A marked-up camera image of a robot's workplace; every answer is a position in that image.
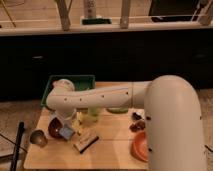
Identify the blue grey sponge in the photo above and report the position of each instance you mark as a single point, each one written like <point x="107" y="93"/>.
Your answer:
<point x="66" y="132"/>

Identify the dark purple bowl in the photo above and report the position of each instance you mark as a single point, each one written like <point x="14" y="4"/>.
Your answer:
<point x="54" y="127"/>

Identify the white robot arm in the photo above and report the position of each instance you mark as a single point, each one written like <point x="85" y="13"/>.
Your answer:
<point x="173" y="117"/>

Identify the orange red bowl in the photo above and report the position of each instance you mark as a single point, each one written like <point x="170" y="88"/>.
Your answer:
<point x="139" y="146"/>

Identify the green plastic tray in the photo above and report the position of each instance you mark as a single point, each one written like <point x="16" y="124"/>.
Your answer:
<point x="81" y="82"/>

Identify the green toy cucumber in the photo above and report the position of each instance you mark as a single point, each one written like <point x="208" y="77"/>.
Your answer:
<point x="117" y="110"/>

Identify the green cup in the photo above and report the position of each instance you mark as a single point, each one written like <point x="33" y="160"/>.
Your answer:
<point x="93" y="114"/>

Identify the dark brown toy pieces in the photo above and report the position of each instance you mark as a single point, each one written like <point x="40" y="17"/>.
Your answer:
<point x="138" y="122"/>

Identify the yellow toy fries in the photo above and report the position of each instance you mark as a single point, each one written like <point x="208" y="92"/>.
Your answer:
<point x="77" y="123"/>

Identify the wooden brush with black edge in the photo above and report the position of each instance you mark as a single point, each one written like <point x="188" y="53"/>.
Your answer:
<point x="85" y="140"/>

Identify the wooden table leg right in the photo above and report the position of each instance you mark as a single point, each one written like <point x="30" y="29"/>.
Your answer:
<point x="125" y="12"/>

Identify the wooden table leg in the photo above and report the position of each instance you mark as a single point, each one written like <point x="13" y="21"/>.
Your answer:
<point x="125" y="12"/>
<point x="63" y="13"/>

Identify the metal cup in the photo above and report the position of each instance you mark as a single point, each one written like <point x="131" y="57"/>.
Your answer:
<point x="38" y="138"/>

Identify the wooden table leg left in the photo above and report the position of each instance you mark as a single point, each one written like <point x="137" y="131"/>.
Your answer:
<point x="63" y="13"/>

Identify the black box in background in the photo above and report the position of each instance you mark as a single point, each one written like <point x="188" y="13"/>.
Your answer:
<point x="172" y="10"/>

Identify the black pole at left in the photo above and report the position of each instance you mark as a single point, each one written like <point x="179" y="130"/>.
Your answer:
<point x="16" y="149"/>

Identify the green base white post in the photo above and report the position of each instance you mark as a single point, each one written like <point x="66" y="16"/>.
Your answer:
<point x="90" y="17"/>

